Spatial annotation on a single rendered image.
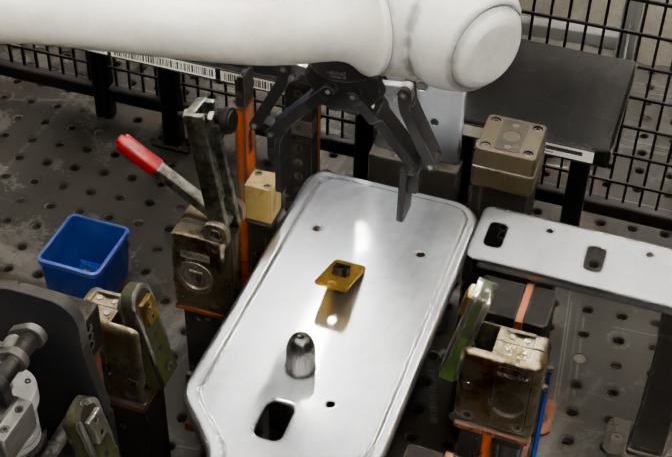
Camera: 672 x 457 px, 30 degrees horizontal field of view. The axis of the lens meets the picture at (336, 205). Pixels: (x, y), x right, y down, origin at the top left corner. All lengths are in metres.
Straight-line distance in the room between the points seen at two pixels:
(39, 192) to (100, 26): 1.09
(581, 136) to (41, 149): 0.94
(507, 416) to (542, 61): 0.59
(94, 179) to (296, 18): 1.15
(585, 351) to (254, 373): 0.62
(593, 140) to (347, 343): 0.46
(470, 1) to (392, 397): 0.51
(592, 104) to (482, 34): 0.75
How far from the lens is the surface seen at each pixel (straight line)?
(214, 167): 1.37
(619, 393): 1.78
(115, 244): 1.87
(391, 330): 1.39
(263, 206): 1.48
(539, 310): 1.46
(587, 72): 1.76
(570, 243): 1.52
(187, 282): 1.49
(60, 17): 1.01
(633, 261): 1.52
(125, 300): 1.29
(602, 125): 1.67
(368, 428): 1.30
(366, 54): 0.99
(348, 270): 1.42
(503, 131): 1.58
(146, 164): 1.41
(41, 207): 2.04
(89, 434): 1.21
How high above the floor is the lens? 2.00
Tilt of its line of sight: 41 degrees down
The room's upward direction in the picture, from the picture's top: 1 degrees clockwise
